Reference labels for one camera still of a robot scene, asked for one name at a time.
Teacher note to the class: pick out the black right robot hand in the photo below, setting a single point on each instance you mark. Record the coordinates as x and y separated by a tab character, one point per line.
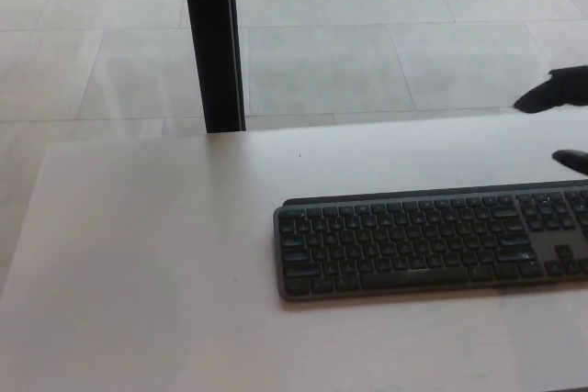
558	89

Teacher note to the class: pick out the black keyboard with grey frame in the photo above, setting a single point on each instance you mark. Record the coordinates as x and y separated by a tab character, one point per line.
413	249

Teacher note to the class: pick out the black vertical metal post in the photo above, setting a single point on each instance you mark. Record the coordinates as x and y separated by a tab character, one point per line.
213	43

